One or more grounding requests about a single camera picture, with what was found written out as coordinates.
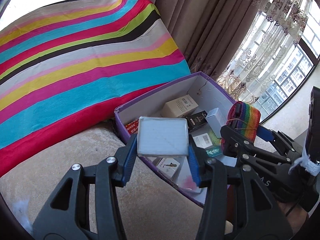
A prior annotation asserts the tall beige box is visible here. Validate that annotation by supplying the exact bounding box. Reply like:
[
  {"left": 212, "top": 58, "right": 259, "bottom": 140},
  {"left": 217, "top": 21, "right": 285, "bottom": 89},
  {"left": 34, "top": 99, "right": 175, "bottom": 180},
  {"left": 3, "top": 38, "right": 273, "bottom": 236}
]
[{"left": 160, "top": 94, "right": 199, "bottom": 118}]

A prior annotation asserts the rainbow webbing strap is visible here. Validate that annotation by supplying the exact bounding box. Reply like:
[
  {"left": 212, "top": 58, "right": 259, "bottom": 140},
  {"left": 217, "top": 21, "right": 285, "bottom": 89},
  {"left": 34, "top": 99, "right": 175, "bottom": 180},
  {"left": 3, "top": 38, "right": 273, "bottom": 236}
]
[{"left": 221, "top": 102, "right": 262, "bottom": 150}]

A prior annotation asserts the white box saxophone print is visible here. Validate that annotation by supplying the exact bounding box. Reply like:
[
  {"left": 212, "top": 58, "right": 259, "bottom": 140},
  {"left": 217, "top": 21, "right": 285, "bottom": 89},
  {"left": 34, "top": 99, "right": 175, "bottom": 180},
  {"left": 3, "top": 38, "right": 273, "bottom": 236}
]
[{"left": 152, "top": 157, "right": 181, "bottom": 180}]

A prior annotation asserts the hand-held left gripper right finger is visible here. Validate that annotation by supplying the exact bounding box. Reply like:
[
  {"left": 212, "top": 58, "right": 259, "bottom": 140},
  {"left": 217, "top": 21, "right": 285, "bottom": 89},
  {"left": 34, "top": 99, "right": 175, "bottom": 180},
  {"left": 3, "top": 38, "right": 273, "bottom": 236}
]
[{"left": 187, "top": 145, "right": 294, "bottom": 240}]

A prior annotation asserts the white lace curtain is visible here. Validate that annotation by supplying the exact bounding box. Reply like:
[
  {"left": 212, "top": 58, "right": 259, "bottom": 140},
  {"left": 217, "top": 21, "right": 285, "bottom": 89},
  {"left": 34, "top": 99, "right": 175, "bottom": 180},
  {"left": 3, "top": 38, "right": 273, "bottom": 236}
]
[{"left": 217, "top": 0, "right": 315, "bottom": 105}]

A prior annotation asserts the rainbow striped blanket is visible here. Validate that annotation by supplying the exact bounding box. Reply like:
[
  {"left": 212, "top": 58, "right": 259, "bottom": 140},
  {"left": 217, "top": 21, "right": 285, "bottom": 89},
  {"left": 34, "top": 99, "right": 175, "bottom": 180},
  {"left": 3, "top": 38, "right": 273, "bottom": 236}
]
[{"left": 0, "top": 0, "right": 192, "bottom": 178}]

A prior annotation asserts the purple cardboard box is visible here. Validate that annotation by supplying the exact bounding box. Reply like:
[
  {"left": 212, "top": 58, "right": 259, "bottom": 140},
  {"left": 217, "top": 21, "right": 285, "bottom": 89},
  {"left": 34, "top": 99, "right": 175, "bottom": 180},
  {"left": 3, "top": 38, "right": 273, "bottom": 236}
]
[{"left": 114, "top": 71, "right": 237, "bottom": 208}]

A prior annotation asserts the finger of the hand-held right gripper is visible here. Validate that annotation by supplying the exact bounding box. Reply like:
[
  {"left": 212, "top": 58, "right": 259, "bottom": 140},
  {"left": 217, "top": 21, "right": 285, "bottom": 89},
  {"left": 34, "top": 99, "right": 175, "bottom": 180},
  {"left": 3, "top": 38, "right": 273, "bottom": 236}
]
[
  {"left": 257, "top": 124, "right": 296, "bottom": 153},
  {"left": 220, "top": 124, "right": 253, "bottom": 161}
]

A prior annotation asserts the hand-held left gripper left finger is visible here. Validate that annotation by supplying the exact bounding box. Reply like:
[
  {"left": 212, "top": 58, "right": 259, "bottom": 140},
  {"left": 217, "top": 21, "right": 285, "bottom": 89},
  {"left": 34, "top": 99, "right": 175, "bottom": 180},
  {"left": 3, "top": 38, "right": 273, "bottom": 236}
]
[{"left": 32, "top": 132, "right": 139, "bottom": 240}]

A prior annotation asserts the person's right forearm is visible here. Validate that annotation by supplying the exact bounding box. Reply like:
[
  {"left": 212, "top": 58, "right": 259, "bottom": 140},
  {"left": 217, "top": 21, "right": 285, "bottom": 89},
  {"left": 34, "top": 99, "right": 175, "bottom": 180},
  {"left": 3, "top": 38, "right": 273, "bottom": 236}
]
[{"left": 276, "top": 200, "right": 310, "bottom": 233}]

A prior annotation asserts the dark window frame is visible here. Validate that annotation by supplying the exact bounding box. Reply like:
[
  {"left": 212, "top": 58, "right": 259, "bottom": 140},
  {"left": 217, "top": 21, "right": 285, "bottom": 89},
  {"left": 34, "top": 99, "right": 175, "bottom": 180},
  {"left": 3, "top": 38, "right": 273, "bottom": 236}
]
[{"left": 257, "top": 37, "right": 320, "bottom": 123}]

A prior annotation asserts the black box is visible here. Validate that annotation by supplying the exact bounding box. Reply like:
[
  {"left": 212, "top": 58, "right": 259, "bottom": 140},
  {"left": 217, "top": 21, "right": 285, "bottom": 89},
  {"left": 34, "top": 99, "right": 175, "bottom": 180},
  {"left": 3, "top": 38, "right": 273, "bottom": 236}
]
[{"left": 185, "top": 111, "right": 208, "bottom": 133}]

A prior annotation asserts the large white pink-print box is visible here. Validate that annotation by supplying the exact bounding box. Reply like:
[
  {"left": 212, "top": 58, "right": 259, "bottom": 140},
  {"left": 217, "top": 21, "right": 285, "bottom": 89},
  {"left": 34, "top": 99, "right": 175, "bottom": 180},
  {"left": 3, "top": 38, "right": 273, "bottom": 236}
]
[{"left": 175, "top": 160, "right": 208, "bottom": 195}]

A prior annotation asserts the white barcode medicine box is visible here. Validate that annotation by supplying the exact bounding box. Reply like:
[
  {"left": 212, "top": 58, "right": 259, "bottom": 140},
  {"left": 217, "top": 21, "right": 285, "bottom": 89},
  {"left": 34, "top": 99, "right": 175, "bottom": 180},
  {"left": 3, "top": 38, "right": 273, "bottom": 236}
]
[{"left": 191, "top": 132, "right": 222, "bottom": 150}]

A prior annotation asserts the plain white box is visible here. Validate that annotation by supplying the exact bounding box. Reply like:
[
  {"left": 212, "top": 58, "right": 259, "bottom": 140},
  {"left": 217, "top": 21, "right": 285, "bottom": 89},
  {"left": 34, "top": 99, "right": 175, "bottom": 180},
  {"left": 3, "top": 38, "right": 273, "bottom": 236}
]
[{"left": 205, "top": 107, "right": 227, "bottom": 132}]

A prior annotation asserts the beige drape curtain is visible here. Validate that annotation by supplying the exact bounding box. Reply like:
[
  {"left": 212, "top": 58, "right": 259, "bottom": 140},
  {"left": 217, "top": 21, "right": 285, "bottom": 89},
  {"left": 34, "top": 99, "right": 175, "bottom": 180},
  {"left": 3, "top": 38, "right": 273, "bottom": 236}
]
[{"left": 127, "top": 0, "right": 270, "bottom": 80}]

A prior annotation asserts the clear-wrapped white box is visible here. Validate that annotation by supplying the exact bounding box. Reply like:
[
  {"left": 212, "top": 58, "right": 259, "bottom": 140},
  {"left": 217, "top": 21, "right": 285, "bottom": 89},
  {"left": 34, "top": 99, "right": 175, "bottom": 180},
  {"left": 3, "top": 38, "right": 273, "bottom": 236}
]
[{"left": 137, "top": 116, "right": 189, "bottom": 157}]

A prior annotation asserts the small red box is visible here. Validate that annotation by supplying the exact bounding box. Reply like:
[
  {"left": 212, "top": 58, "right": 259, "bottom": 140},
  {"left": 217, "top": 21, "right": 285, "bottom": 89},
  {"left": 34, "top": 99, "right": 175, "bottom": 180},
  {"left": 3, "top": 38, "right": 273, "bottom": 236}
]
[{"left": 124, "top": 119, "right": 140, "bottom": 137}]

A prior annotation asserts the teal box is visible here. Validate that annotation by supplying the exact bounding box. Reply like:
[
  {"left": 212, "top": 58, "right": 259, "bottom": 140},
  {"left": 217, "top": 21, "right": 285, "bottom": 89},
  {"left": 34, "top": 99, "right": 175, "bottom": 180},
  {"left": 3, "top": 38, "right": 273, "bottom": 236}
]
[{"left": 205, "top": 146, "right": 223, "bottom": 157}]

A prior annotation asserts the white frayed cloth tie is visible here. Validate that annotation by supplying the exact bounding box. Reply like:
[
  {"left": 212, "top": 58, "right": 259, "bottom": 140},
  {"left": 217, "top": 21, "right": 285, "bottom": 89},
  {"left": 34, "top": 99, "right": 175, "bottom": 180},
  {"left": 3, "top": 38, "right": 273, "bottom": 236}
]
[{"left": 289, "top": 155, "right": 320, "bottom": 177}]

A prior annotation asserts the beige seat cushion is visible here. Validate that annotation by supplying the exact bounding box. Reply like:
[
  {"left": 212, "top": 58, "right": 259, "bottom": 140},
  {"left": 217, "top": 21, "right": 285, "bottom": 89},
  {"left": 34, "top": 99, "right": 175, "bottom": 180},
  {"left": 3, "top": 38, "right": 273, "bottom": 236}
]
[{"left": 0, "top": 122, "right": 234, "bottom": 240}]

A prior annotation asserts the green round sponge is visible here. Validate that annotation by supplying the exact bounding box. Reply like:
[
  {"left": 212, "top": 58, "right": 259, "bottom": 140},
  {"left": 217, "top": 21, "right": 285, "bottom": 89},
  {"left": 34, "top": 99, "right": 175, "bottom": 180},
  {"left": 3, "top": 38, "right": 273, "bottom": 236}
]
[{"left": 210, "top": 130, "right": 222, "bottom": 145}]

